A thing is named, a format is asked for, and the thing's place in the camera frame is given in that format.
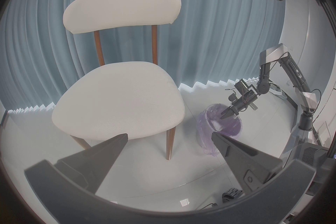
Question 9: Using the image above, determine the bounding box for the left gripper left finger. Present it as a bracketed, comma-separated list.
[56, 133, 128, 195]

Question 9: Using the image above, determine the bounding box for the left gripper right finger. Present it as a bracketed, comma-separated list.
[212, 132, 284, 196]

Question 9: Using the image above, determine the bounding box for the purple plastic bag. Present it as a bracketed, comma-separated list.
[197, 103, 243, 157]

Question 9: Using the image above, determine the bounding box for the white trash bin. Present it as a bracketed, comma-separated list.
[198, 105, 242, 155]

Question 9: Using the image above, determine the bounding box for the white oval object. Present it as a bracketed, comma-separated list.
[269, 83, 289, 100]

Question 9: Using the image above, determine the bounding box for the white cushioned wooden chair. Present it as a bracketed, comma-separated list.
[52, 0, 185, 161]

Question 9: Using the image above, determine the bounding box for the pale blue curtain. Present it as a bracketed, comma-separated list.
[0, 0, 286, 113]

